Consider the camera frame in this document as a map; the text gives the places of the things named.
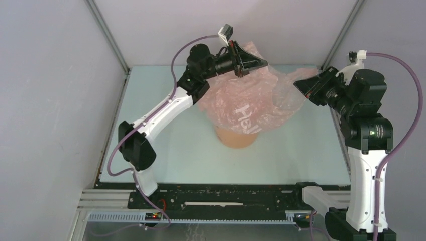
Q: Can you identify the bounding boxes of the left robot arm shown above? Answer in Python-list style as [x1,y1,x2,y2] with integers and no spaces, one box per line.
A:
[118,40,268,209]

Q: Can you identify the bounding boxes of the purple cable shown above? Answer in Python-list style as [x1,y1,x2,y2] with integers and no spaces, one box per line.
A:
[364,52,424,241]
[106,34,221,230]

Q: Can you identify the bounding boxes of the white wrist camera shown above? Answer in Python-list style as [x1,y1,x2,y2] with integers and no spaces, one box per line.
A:
[218,24,233,46]
[335,50,367,84]

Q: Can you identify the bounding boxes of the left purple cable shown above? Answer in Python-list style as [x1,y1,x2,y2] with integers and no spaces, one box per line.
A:
[106,34,221,230]

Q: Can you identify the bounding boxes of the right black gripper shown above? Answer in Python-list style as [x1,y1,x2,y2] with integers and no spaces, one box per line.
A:
[294,65,357,116]

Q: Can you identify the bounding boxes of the aluminium frame rail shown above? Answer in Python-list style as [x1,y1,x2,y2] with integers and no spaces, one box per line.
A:
[76,189,350,225]

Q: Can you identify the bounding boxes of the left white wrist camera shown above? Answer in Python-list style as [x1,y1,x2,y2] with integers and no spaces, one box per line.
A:
[218,24,233,46]

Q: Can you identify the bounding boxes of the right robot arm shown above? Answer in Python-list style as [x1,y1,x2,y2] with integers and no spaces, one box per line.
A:
[292,67,396,240]

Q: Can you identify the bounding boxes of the orange trash bin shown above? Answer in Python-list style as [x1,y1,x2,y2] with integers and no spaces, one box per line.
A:
[214,126,259,149]

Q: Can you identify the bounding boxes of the left corner frame post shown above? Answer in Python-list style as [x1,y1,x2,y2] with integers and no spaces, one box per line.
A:
[84,0,130,75]

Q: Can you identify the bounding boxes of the right corner frame post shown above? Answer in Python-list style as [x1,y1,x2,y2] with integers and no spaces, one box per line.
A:
[319,0,367,70]

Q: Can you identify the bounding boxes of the small electronics board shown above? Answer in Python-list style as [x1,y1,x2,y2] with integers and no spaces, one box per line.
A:
[144,212,162,221]

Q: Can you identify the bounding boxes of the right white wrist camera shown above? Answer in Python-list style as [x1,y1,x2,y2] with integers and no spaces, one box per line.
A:
[335,50,367,84]

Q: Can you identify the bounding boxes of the pink plastic trash bag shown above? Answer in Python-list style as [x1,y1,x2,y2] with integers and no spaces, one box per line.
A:
[199,41,317,135]

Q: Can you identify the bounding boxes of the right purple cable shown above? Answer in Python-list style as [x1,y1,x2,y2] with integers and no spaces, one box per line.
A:
[364,52,424,241]

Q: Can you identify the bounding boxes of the corner frame post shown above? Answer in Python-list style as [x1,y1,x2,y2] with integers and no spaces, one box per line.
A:
[319,0,367,70]
[84,0,130,75]

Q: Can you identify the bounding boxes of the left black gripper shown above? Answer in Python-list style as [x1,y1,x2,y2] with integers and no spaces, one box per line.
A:
[201,41,267,80]

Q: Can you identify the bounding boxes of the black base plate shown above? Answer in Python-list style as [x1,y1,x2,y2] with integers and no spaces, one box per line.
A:
[96,182,350,221]

